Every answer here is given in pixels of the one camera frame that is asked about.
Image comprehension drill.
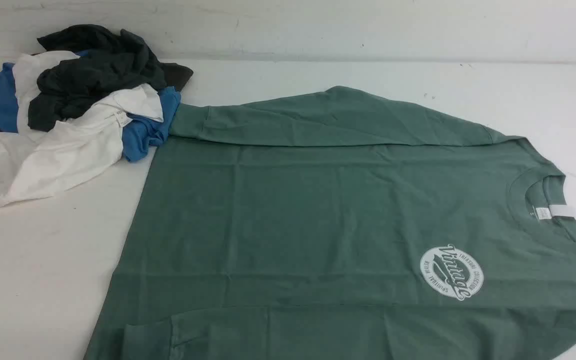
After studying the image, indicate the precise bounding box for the green long-sleeved shirt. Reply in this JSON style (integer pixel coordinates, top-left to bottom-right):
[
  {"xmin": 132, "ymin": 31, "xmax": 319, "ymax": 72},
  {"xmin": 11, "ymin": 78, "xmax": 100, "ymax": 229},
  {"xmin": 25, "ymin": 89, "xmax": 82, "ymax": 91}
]
[{"xmin": 84, "ymin": 86, "xmax": 576, "ymax": 360}]

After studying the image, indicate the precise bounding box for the dark grey shirt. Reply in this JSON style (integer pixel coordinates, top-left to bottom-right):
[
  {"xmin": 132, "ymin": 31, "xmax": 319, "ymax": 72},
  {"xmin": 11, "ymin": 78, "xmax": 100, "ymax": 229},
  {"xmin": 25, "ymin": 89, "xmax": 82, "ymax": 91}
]
[{"xmin": 0, "ymin": 24, "xmax": 194, "ymax": 133}]

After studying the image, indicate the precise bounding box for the white shirt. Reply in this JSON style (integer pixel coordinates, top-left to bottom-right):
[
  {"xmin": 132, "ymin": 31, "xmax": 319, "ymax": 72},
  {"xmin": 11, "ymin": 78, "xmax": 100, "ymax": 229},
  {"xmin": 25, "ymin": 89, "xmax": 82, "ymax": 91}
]
[{"xmin": 0, "ymin": 50, "xmax": 164, "ymax": 214}]

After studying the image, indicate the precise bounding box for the blue shirt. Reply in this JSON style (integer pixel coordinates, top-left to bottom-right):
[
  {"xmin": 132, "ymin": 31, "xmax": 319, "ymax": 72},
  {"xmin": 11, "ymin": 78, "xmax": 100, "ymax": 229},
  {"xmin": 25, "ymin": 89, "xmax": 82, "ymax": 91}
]
[{"xmin": 0, "ymin": 63, "xmax": 194, "ymax": 163}]

